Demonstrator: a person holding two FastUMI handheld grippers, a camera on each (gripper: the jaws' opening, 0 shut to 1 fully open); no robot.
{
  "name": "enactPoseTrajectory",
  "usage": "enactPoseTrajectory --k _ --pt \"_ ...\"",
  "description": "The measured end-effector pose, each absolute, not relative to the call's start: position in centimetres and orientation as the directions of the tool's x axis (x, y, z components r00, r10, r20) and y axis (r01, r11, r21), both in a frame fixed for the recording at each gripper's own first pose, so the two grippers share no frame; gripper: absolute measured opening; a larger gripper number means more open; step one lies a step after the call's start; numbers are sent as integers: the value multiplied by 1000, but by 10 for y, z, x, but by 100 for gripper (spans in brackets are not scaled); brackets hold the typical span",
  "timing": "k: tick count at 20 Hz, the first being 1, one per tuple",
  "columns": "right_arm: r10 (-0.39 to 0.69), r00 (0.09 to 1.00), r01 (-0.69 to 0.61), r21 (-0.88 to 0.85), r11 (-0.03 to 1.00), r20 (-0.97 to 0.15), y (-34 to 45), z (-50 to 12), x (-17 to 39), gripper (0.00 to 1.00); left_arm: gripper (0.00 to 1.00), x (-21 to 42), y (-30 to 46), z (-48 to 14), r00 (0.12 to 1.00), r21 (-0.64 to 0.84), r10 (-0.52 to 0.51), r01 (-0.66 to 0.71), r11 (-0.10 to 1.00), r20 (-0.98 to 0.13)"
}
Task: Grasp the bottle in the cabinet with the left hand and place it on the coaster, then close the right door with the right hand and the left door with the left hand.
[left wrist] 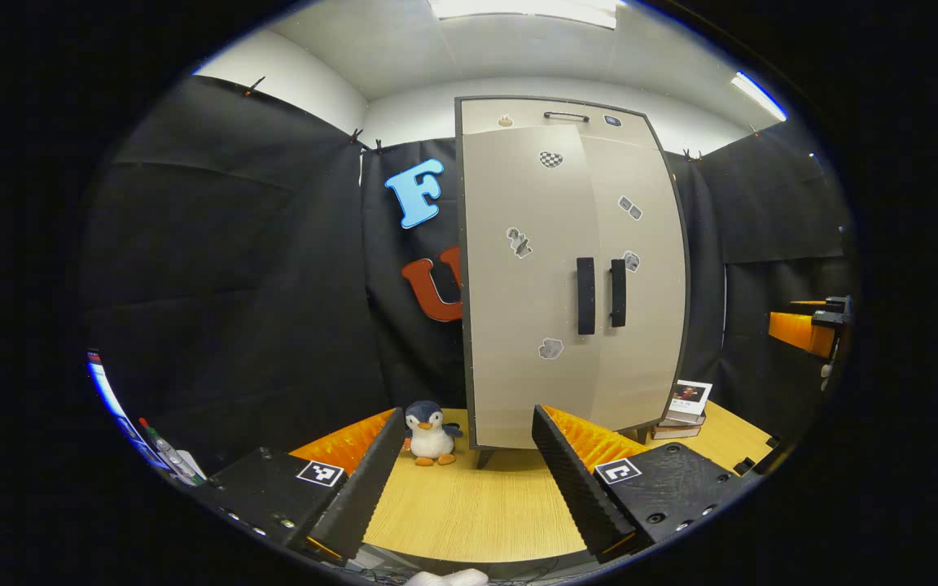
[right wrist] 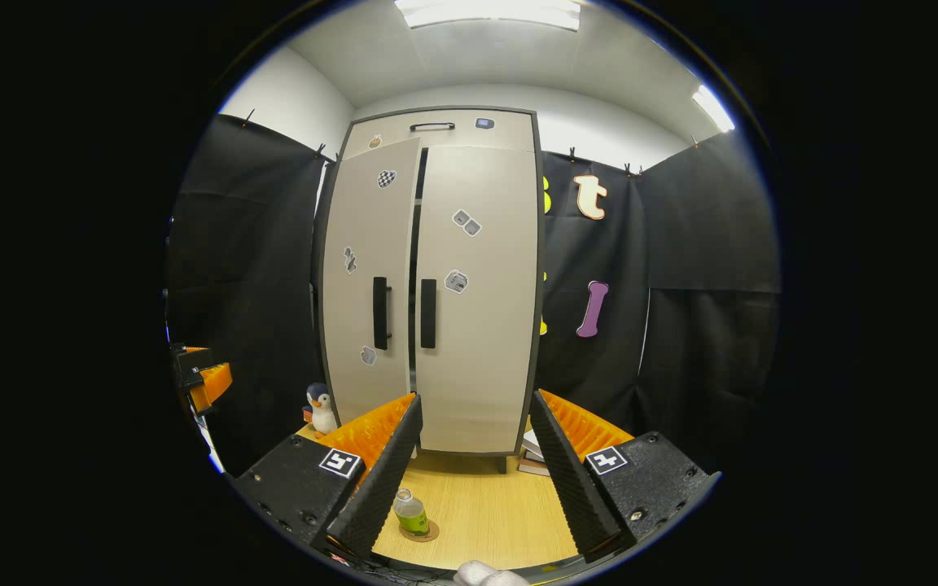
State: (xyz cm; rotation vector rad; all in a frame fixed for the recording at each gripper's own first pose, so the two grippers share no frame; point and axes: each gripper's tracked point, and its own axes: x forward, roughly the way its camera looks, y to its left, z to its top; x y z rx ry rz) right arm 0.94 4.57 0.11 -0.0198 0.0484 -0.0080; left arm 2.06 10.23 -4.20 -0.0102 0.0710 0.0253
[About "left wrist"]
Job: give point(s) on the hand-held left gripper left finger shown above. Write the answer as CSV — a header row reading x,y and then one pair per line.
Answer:
x,y
363,488

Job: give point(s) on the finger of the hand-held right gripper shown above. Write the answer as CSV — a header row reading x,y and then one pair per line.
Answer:
x,y
799,330

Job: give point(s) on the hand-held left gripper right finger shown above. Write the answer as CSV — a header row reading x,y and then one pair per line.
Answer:
x,y
571,480

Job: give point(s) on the beige cabinet door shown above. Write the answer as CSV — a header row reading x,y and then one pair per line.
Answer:
x,y
518,366
648,342

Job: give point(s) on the grey and beige cabinet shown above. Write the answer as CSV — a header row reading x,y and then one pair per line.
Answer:
x,y
483,456

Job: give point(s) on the beige cabinet drawer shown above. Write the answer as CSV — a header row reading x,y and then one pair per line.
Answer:
x,y
477,118

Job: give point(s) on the penguin plush toy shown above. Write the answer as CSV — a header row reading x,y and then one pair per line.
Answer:
x,y
431,439

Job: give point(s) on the black table clamp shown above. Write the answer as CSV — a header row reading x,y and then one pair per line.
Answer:
x,y
746,465

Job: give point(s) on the white paper sheet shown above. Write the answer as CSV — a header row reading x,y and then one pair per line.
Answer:
x,y
192,465

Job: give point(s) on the marker pen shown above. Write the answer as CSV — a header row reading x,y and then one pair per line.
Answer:
x,y
164,452

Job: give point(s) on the small ceiling light panel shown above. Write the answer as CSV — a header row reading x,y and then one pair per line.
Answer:
x,y
758,94

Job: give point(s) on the black backdrop cloth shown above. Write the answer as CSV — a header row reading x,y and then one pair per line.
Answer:
x,y
233,244

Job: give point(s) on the computer monitor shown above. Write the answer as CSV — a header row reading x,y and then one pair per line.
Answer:
x,y
103,382

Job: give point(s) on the large ceiling light panel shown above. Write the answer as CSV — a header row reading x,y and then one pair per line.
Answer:
x,y
526,10

